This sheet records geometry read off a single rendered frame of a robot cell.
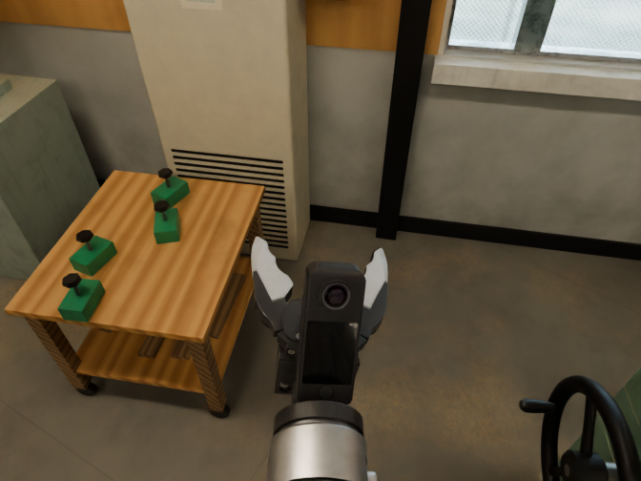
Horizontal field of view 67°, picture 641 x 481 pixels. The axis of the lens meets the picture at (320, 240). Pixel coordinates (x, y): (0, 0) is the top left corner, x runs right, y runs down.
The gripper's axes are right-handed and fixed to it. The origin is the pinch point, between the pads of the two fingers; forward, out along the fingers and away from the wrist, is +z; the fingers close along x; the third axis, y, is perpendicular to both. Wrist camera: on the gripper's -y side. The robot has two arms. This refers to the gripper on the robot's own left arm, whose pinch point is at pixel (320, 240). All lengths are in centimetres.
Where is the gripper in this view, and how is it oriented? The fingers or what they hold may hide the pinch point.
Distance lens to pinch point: 50.8
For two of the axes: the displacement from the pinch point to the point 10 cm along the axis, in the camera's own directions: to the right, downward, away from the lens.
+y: -1.4, 7.1, 6.9
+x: 9.9, 0.9, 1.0
